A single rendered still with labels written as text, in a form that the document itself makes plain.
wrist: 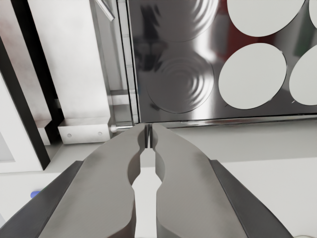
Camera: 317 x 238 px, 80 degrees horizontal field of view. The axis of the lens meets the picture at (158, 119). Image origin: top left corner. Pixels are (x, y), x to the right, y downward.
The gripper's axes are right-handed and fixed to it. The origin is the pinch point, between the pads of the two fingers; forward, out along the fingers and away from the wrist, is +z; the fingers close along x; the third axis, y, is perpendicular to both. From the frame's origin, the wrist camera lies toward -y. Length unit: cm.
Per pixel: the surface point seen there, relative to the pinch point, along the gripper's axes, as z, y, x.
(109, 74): 24.9, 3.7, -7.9
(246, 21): 17.3, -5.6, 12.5
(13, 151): 10.7, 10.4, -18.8
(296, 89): 17.2, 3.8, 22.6
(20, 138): 10.7, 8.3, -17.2
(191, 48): 17.2, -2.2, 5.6
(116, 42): 25.0, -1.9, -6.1
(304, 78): 17.3, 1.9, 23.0
